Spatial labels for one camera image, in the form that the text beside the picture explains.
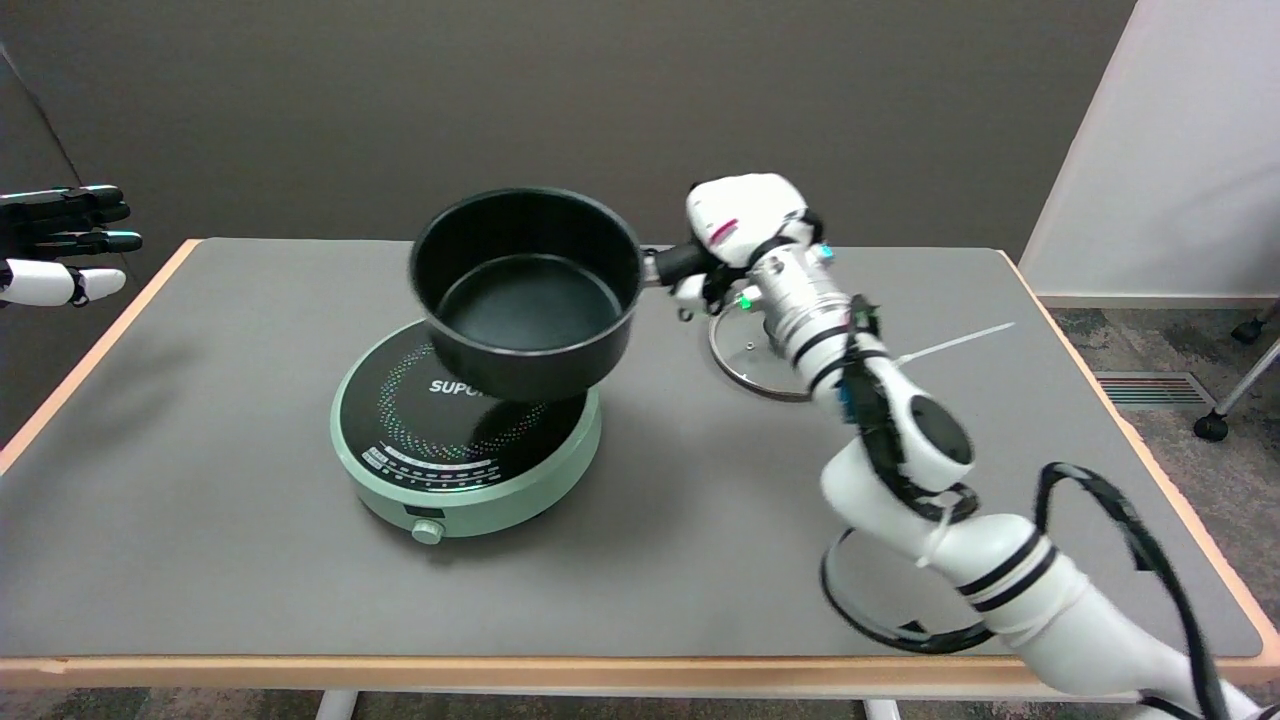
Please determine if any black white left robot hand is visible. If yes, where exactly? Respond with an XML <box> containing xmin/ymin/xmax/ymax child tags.
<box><xmin>0</xmin><ymin>185</ymin><xmax>144</xmax><ymax>309</ymax></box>

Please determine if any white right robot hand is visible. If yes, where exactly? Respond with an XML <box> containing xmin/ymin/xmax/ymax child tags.
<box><xmin>672</xmin><ymin>173</ymin><xmax>827</xmax><ymax>322</ymax></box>

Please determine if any black soup pot with handle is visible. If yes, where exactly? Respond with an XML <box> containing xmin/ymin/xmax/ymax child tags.
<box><xmin>408</xmin><ymin>187</ymin><xmax>717</xmax><ymax>403</ymax></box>

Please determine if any glass pot lid black knob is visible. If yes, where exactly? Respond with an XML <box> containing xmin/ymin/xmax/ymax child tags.
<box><xmin>708</xmin><ymin>300</ymin><xmax>816</xmax><ymax>402</ymax></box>

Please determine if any white zip tie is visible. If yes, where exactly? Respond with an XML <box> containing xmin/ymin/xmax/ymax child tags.
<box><xmin>893</xmin><ymin>321</ymin><xmax>1017</xmax><ymax>367</ymax></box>

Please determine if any grey table mat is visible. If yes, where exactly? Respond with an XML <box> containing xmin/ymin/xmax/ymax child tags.
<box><xmin>0</xmin><ymin>238</ymin><xmax>1263</xmax><ymax>659</ymax></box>

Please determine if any green induction cooker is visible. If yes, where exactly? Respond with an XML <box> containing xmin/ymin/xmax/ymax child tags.
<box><xmin>330</xmin><ymin>320</ymin><xmax>603</xmax><ymax>546</ymax></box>

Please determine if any floor air vent grille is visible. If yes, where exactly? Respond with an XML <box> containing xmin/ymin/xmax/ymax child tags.
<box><xmin>1093</xmin><ymin>372</ymin><xmax>1216</xmax><ymax>409</ymax></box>

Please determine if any grey chair leg with caster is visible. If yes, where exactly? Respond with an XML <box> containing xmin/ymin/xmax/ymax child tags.
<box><xmin>1230</xmin><ymin>300</ymin><xmax>1280</xmax><ymax>346</ymax></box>
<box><xmin>1193</xmin><ymin>335</ymin><xmax>1280</xmax><ymax>443</ymax></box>

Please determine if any black braided cable sleeve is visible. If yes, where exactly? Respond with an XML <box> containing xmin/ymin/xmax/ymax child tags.
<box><xmin>838</xmin><ymin>298</ymin><xmax>981</xmax><ymax>524</ymax></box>

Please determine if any thin black cable loop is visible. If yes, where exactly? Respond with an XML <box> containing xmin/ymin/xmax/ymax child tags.
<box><xmin>820</xmin><ymin>528</ymin><xmax>1001</xmax><ymax>656</ymax></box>

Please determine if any thick taped black cable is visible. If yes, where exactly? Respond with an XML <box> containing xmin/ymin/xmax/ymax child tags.
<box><xmin>1035</xmin><ymin>462</ymin><xmax>1233</xmax><ymax>720</ymax></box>

